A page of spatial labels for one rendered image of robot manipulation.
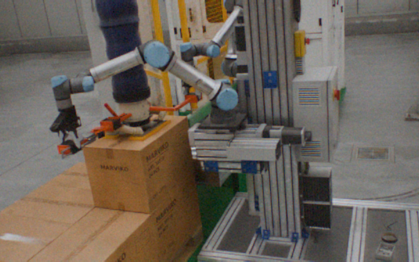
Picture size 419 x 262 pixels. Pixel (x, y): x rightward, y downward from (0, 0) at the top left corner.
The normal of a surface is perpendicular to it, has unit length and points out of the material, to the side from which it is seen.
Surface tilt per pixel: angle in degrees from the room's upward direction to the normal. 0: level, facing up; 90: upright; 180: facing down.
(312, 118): 90
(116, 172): 90
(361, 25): 90
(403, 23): 90
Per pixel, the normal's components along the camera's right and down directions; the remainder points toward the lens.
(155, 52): 0.07, 0.24
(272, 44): -0.33, 0.35
